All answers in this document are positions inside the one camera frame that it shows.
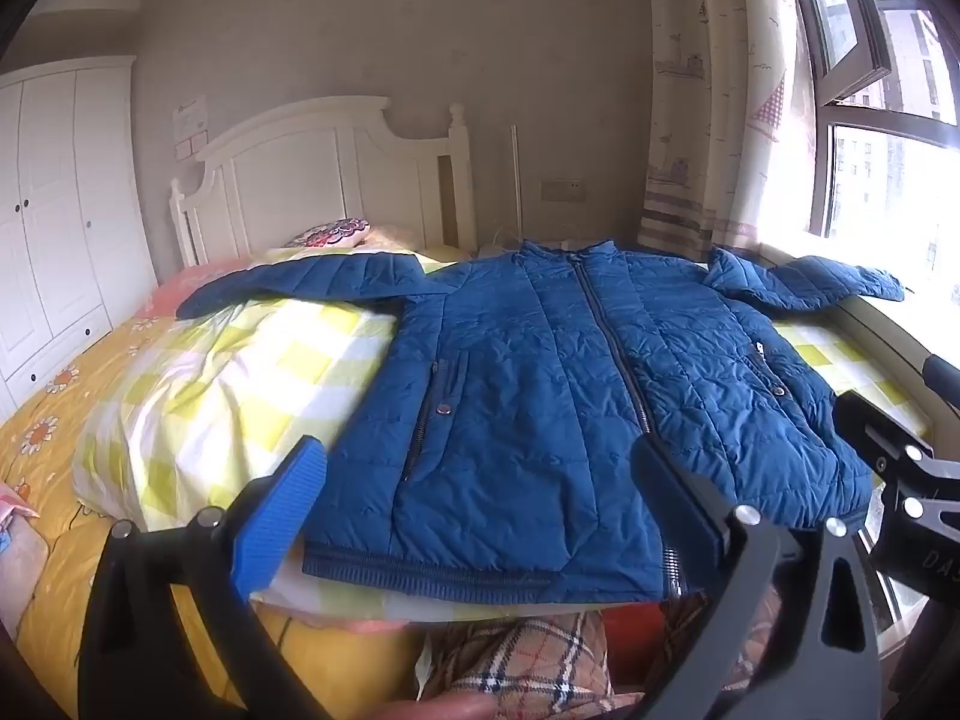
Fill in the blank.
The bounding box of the blue quilted jacket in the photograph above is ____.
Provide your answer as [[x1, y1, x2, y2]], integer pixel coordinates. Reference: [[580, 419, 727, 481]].
[[176, 238, 906, 605]]

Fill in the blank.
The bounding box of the beige pillow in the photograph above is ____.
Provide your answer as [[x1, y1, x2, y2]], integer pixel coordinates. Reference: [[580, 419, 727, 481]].
[[360, 225, 422, 251]]

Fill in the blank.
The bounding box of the paper sheet on wall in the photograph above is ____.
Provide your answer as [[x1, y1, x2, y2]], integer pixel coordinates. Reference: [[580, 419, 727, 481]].
[[172, 95, 207, 137]]

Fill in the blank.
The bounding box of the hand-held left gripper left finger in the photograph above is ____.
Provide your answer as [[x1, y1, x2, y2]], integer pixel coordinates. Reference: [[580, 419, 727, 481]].
[[79, 435, 331, 720]]

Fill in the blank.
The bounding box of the plaid cloth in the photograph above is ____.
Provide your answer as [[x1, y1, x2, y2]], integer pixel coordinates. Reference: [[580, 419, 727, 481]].
[[420, 600, 781, 720]]

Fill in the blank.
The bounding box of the white bed headboard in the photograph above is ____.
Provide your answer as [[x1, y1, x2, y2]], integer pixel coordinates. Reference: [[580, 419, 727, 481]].
[[169, 96, 479, 267]]

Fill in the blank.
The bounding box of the pale pink bundle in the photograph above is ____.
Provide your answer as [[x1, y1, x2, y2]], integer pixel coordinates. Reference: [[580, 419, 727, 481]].
[[0, 480, 52, 620]]

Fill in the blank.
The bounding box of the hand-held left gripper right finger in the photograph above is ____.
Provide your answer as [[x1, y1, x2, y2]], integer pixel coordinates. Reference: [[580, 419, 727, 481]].
[[630, 436, 901, 720]]

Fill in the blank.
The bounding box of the yellow white checked blanket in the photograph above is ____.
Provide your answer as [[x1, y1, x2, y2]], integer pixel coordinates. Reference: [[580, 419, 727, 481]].
[[71, 247, 938, 620]]

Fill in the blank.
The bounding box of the pink cloth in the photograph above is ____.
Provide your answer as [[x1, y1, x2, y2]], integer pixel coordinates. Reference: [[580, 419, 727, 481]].
[[142, 255, 260, 316]]

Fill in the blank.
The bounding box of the white wardrobe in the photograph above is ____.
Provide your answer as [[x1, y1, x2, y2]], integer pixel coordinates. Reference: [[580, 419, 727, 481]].
[[0, 56, 158, 421]]

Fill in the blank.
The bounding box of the printed curtain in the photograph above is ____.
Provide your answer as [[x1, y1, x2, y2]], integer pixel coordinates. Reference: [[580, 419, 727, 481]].
[[637, 0, 818, 254]]

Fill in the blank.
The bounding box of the white pole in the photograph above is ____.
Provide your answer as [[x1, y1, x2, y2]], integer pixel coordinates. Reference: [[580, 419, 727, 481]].
[[510, 125, 527, 242]]

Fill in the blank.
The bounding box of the floral patterned pillow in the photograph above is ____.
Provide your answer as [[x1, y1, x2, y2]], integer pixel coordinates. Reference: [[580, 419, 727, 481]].
[[283, 217, 372, 248]]

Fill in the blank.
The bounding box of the yellow floral bedsheet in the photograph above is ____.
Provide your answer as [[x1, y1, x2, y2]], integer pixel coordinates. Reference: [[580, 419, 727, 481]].
[[0, 262, 425, 720]]

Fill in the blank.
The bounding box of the window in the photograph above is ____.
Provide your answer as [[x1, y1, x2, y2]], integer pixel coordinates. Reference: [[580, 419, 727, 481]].
[[787, 0, 960, 301]]

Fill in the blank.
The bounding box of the red cloth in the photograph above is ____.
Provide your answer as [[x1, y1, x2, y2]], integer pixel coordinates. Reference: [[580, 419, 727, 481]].
[[600, 604, 670, 667]]

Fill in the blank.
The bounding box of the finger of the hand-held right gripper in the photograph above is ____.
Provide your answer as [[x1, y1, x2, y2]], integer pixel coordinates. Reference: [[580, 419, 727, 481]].
[[834, 390, 938, 482], [922, 355, 960, 400]]

